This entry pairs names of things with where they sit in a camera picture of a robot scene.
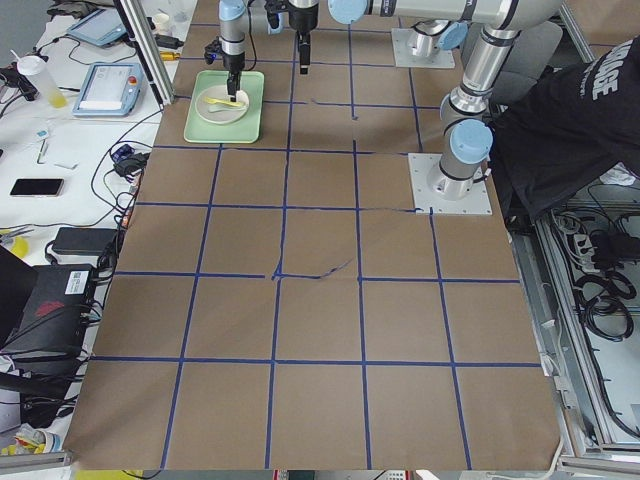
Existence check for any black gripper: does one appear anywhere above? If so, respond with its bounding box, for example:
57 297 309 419
288 4 319 75
222 52 245 102

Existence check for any white round plate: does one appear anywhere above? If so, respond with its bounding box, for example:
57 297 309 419
195 85 250 125

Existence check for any yellow plastic fork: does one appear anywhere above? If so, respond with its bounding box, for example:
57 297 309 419
203 97 245 108

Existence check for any sage green plastic spoon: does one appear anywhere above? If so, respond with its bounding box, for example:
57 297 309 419
208 104 244 113

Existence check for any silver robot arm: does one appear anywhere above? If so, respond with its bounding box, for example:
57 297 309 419
218 0 284 101
328 0 561 201

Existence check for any light green tray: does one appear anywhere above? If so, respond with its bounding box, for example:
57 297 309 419
184 70 264 143

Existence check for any blue teach pendant tablet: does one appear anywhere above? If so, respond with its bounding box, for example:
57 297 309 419
72 62 144 117

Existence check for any plastic bottle yellow liquid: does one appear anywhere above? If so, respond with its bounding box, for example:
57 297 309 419
17 55 67 108

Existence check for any black smartphone on desk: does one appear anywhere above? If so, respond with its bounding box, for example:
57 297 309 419
10 178 64 197

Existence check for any black power adapter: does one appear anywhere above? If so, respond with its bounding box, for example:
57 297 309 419
52 227 116 256

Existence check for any person in black jacket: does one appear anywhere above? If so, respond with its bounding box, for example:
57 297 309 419
489 38 639 220

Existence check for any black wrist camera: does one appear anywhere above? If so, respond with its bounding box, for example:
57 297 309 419
203 40 222 65
264 0 288 34

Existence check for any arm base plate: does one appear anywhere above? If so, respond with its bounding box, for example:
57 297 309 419
391 28 455 69

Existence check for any aluminium frame post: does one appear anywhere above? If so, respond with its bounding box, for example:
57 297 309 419
114 0 175 107

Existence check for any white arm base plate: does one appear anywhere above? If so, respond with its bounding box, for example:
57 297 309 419
408 153 492 216

